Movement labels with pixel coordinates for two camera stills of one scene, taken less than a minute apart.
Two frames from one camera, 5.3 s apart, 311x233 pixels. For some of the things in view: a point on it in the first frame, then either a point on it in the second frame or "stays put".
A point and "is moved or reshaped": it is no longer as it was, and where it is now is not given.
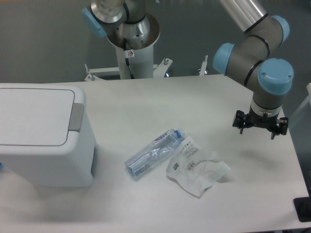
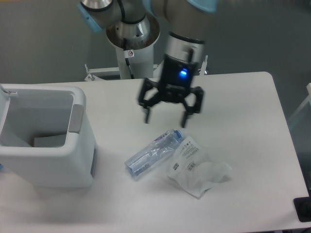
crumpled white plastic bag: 194,169 stays put
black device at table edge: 302,207 stays put
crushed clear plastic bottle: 160,150 stays put
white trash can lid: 35,117 is moved or reshaped
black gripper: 270,123 to 175,85
